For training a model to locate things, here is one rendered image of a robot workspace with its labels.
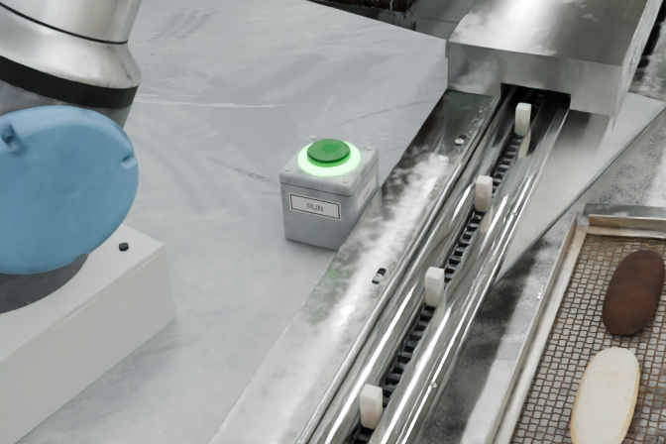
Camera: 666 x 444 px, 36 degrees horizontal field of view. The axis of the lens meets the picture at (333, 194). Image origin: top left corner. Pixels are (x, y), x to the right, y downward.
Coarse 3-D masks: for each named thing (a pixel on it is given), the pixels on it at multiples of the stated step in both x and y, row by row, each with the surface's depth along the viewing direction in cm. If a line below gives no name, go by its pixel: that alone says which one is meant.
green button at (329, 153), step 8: (312, 144) 92; (320, 144) 92; (328, 144) 92; (336, 144) 92; (344, 144) 92; (312, 152) 91; (320, 152) 91; (328, 152) 91; (336, 152) 91; (344, 152) 91; (312, 160) 90; (320, 160) 90; (328, 160) 90; (336, 160) 90; (344, 160) 90
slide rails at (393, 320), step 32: (512, 96) 108; (544, 128) 103; (480, 160) 99; (512, 160) 98; (512, 192) 94; (448, 224) 90; (480, 224) 90; (416, 256) 87; (480, 256) 87; (416, 288) 83; (448, 288) 83; (384, 320) 80; (448, 320) 80; (384, 352) 78; (416, 352) 77; (352, 384) 75; (416, 384) 75; (352, 416) 72; (384, 416) 72
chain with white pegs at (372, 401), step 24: (528, 120) 103; (504, 168) 99; (480, 192) 93; (480, 216) 93; (456, 264) 88; (432, 288) 82; (432, 312) 83; (408, 336) 81; (408, 360) 79; (384, 384) 76; (360, 408) 72; (384, 408) 74; (360, 432) 73
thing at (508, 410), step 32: (576, 224) 83; (608, 224) 82; (640, 224) 80; (576, 256) 79; (544, 288) 75; (576, 288) 76; (544, 320) 74; (544, 352) 71; (576, 352) 70; (512, 384) 68; (512, 416) 66
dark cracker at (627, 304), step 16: (640, 256) 77; (656, 256) 76; (624, 272) 75; (640, 272) 75; (656, 272) 75; (608, 288) 75; (624, 288) 74; (640, 288) 73; (656, 288) 73; (608, 304) 73; (624, 304) 72; (640, 304) 72; (656, 304) 72; (608, 320) 72; (624, 320) 71; (640, 320) 71
